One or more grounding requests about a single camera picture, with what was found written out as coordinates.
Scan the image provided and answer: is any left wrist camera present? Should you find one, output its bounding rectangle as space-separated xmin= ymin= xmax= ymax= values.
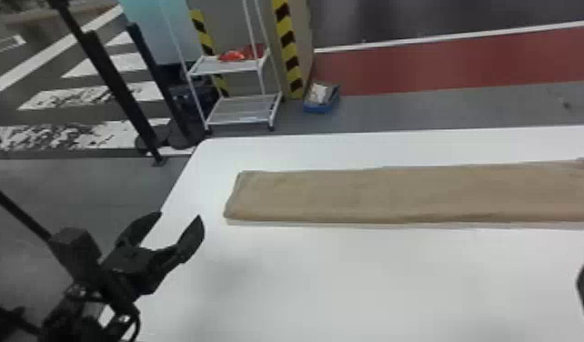
xmin=48 ymin=226 xmax=103 ymax=284

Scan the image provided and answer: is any red snack packet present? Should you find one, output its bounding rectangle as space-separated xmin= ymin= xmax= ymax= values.
xmin=217 ymin=44 xmax=267 ymax=64

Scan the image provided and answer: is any light blue panel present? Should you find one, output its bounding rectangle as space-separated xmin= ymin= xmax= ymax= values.
xmin=118 ymin=0 xmax=206 ymax=66

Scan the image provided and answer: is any beige towel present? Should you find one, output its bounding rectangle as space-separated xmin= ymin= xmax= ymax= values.
xmin=223 ymin=156 xmax=584 ymax=226

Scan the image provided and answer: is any white wire rack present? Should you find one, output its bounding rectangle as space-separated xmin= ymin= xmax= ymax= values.
xmin=160 ymin=0 xmax=284 ymax=133

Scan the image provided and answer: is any yellow black striped post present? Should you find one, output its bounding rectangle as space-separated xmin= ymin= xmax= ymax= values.
xmin=188 ymin=8 xmax=231 ymax=99
xmin=271 ymin=0 xmax=306 ymax=101

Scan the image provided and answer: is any black tripod pole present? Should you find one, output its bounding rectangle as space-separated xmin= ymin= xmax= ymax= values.
xmin=0 ymin=178 xmax=55 ymax=243
xmin=45 ymin=0 xmax=169 ymax=166

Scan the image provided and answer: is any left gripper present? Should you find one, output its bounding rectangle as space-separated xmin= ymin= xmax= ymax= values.
xmin=99 ymin=211 xmax=206 ymax=307

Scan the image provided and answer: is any black post on round foot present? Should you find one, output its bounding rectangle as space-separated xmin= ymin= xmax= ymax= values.
xmin=125 ymin=22 xmax=208 ymax=151

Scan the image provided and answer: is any blue basket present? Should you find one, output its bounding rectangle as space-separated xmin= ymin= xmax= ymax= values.
xmin=302 ymin=82 xmax=342 ymax=116

